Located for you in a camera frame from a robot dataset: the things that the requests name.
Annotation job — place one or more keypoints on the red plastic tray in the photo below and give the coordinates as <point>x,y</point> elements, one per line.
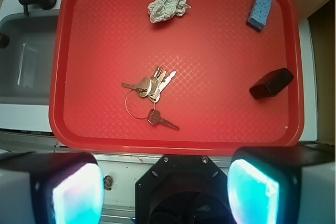
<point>218,57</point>

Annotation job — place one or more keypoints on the small brown crumb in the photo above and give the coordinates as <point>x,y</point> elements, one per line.
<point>108,182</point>

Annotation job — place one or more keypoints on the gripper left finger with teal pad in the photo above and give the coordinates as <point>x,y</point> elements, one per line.
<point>51,188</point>

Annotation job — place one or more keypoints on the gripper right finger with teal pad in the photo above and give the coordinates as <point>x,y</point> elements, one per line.
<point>293,184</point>

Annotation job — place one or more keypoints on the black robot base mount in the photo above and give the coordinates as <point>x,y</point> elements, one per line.
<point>183,189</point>

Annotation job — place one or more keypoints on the grey toy sink basin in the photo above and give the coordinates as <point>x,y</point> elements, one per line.
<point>27,61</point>

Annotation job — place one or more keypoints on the crumpled white paper towel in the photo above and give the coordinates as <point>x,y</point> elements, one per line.
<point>163,10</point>

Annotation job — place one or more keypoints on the blue sponge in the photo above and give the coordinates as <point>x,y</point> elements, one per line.
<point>259,13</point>

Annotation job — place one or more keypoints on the black faucet knob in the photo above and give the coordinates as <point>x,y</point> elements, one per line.
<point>4,40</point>

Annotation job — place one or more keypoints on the silver key bunch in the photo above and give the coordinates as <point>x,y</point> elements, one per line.
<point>151,88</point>

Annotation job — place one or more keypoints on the small black box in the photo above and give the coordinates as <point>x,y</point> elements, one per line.
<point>271,84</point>

